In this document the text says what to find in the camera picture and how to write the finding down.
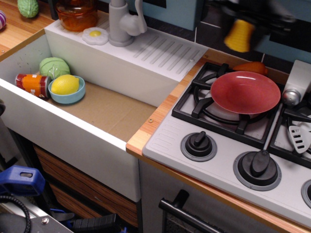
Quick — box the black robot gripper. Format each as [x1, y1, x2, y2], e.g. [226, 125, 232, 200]
[207, 0, 311, 32]

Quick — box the yellow toy corn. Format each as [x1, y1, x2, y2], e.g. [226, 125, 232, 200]
[224, 19, 255, 53]

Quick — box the red plastic plate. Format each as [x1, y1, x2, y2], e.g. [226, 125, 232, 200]
[210, 71, 281, 115]

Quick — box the orange toy carrot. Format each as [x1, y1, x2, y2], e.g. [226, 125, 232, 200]
[232, 62, 268, 76]

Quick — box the black right stove grate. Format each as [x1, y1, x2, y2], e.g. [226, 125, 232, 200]
[268, 100, 311, 168]

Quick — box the black stove grate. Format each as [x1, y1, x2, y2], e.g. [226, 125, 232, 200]
[268, 100, 311, 168]
[172, 62, 279, 149]

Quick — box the black left stove grate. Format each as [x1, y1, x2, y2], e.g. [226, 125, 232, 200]
[172, 62, 279, 149]

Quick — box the grey slotted spatula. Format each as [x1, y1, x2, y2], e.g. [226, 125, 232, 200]
[289, 126, 311, 154]

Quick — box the grey toy faucet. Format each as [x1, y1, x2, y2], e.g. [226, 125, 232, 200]
[109, 0, 147, 47]

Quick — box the black small stove knob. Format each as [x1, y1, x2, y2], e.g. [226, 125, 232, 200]
[180, 131, 217, 162]

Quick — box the black large stove knob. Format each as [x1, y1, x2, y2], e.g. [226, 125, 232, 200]
[233, 150, 282, 191]

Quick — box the white toy sink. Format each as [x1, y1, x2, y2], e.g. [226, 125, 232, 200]
[0, 21, 207, 202]

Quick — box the toy fried egg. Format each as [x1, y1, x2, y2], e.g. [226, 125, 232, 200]
[82, 27, 109, 45]

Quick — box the black partial stove knob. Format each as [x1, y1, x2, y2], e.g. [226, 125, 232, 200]
[301, 180, 311, 208]

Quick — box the orange transparent pot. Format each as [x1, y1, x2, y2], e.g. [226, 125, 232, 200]
[55, 0, 98, 32]

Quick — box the light blue bowl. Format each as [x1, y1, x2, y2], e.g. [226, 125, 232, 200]
[48, 75, 86, 104]

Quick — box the yellow toy lemon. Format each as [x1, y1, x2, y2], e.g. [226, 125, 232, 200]
[51, 74, 79, 95]

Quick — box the green toy cabbage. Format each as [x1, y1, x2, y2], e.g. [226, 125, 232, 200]
[39, 57, 71, 80]

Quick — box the orange red toy can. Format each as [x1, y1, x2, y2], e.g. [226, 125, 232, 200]
[15, 74, 52, 98]

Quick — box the green toy vegetable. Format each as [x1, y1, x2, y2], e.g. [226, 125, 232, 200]
[17, 0, 39, 18]

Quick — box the purple striped toy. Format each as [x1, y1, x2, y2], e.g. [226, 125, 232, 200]
[0, 10, 6, 30]

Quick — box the blue clamp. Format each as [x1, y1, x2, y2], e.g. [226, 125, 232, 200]
[0, 165, 46, 196]

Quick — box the black oven door handle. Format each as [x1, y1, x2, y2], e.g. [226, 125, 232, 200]
[158, 189, 224, 233]

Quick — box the black coiled cable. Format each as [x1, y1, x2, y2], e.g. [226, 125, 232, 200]
[0, 195, 32, 233]

